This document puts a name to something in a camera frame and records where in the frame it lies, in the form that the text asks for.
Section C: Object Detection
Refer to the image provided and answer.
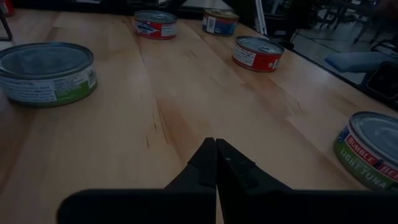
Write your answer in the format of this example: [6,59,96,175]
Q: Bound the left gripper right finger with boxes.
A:
[216,139,292,191]

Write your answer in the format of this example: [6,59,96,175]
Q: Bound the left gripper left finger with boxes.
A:
[164,138,218,190]

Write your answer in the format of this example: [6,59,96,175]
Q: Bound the green-label tuna can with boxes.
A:
[333,111,398,191]
[0,42,98,108]

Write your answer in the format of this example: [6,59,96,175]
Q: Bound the wooden shelf black metal legs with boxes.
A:
[0,12,14,42]

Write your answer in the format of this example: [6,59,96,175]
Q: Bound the gold-top blue-label can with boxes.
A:
[201,8,239,37]

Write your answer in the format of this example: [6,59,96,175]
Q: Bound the silver metal post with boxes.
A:
[254,0,268,35]

